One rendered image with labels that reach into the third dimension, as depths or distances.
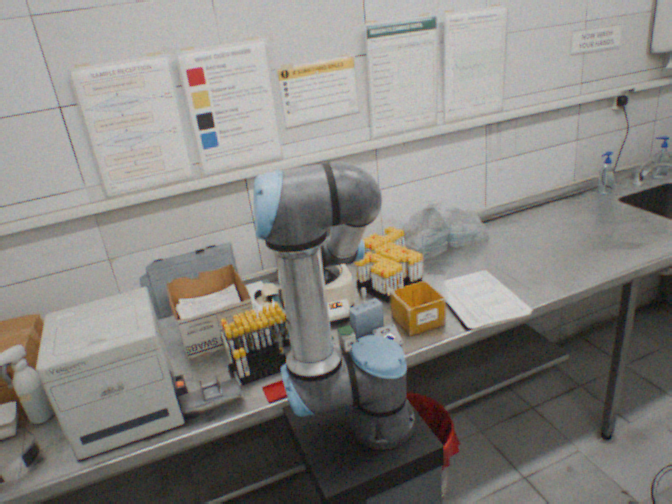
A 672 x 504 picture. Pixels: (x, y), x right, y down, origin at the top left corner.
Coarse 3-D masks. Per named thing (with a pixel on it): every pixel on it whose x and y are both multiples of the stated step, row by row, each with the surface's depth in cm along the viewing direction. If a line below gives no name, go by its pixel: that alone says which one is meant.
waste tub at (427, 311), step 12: (408, 288) 173; (420, 288) 175; (432, 288) 170; (396, 300) 167; (408, 300) 175; (420, 300) 176; (432, 300) 172; (444, 300) 163; (396, 312) 170; (408, 312) 160; (420, 312) 162; (432, 312) 163; (444, 312) 165; (408, 324) 162; (420, 324) 164; (432, 324) 165; (444, 324) 167
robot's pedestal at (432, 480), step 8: (432, 472) 122; (440, 472) 123; (416, 480) 121; (424, 480) 122; (432, 480) 123; (440, 480) 124; (392, 488) 118; (400, 488) 119; (408, 488) 120; (416, 488) 122; (424, 488) 123; (432, 488) 124; (440, 488) 125; (376, 496) 117; (384, 496) 118; (392, 496) 119; (400, 496) 120; (408, 496) 122; (416, 496) 123; (424, 496) 124; (432, 496) 125; (440, 496) 126
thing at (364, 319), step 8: (360, 304) 166; (368, 304) 165; (376, 304) 165; (352, 312) 162; (360, 312) 162; (368, 312) 163; (376, 312) 165; (352, 320) 164; (360, 320) 163; (368, 320) 164; (376, 320) 166; (352, 328) 166; (360, 328) 164; (368, 328) 166; (376, 328) 167; (360, 336) 165
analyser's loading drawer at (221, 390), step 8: (216, 376) 146; (200, 384) 143; (208, 384) 146; (216, 384) 147; (224, 384) 147; (232, 384) 147; (240, 384) 143; (192, 392) 145; (200, 392) 145; (208, 392) 145; (216, 392) 144; (224, 392) 144; (232, 392) 144; (240, 392) 144; (184, 400) 143; (192, 400) 142; (200, 400) 142; (208, 400) 142; (216, 400) 142; (184, 408) 140; (192, 408) 140
